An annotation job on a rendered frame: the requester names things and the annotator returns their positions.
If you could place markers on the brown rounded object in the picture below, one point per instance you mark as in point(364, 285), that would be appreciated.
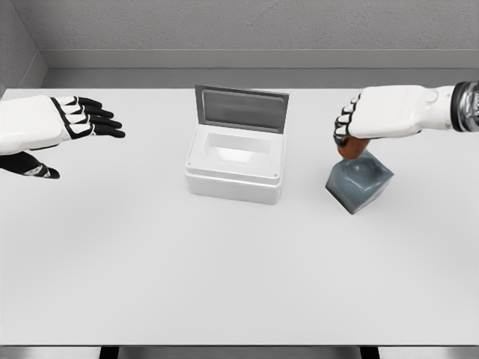
point(351, 148)

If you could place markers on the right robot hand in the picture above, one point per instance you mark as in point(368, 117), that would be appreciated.
point(385, 111)

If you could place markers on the grey square holder block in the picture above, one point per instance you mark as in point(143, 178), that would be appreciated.
point(359, 183)

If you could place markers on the white box with hinged lid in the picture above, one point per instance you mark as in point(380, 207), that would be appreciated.
point(235, 149)

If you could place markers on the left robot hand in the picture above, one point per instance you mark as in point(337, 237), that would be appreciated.
point(33, 123)

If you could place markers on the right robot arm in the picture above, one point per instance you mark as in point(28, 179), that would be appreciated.
point(454, 108)

